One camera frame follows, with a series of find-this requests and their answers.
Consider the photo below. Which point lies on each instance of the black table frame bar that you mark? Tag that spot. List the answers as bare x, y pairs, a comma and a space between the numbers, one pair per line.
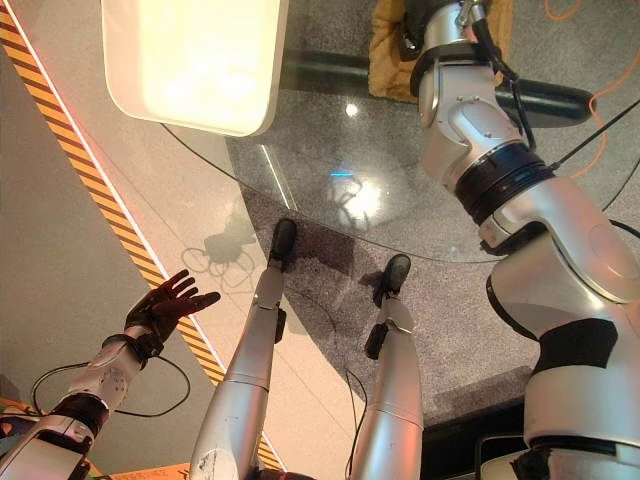
330, 67

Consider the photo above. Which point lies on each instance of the yellow black hazard tape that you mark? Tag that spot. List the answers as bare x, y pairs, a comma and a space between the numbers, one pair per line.
95, 185

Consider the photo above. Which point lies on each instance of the tan yellow cloth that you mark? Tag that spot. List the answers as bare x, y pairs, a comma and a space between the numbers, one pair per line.
387, 60

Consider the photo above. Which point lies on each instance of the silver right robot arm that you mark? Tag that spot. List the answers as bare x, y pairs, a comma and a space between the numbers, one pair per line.
550, 260

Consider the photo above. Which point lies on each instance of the silver right robot leg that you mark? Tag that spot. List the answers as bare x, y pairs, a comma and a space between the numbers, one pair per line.
392, 395

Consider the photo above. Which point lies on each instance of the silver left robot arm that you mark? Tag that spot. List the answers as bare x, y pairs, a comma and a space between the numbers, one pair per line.
85, 395

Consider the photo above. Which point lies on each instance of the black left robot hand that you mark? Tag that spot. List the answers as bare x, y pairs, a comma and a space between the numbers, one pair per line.
159, 310

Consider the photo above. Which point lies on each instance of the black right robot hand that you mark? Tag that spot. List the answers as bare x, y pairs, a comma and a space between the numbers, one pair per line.
414, 30

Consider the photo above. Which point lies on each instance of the white plastic basket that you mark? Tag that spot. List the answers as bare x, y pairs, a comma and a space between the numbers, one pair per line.
195, 60

